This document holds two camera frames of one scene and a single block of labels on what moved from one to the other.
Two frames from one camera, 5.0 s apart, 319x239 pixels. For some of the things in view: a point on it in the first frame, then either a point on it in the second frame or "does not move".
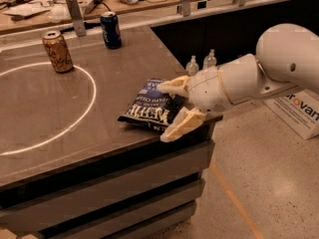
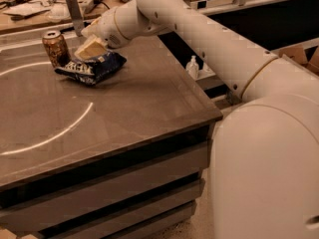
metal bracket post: x=74 y=7 does not move
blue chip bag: x=153 y=107 → x=95 y=70
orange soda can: x=58 y=52 does not move
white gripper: x=206 y=88 → x=106 y=28
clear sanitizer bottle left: x=192 y=68 does not move
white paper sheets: x=28 y=9 does not move
